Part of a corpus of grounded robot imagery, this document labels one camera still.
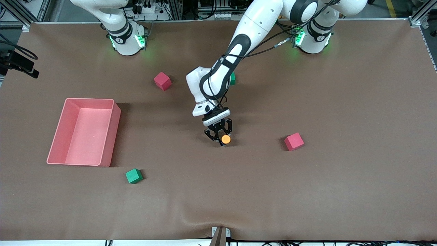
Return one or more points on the aluminium frame profile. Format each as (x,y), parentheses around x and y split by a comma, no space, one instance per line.
(418,18)
(18,13)

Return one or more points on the green foam cube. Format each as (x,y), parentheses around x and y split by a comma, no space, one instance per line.
(233,79)
(134,176)

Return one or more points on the brown table mat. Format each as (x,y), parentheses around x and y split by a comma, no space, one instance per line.
(218,191)

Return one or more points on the orange capped black button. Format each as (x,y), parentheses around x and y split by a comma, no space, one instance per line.
(226,139)

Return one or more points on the white terminal strip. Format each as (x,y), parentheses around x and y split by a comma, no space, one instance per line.
(228,15)

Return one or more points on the red foam cube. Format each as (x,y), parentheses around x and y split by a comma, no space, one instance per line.
(162,81)
(293,141)

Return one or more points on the metal table edge bracket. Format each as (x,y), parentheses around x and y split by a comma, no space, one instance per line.
(220,235)

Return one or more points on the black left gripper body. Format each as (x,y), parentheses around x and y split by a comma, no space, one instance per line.
(218,128)

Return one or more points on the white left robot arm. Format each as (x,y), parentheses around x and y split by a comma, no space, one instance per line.
(259,20)

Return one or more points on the pink plastic bin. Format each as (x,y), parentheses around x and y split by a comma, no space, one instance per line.
(85,143)

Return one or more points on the white power strip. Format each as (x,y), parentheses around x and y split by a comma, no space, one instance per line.
(148,8)

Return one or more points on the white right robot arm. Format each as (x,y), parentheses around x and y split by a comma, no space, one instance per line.
(126,48)

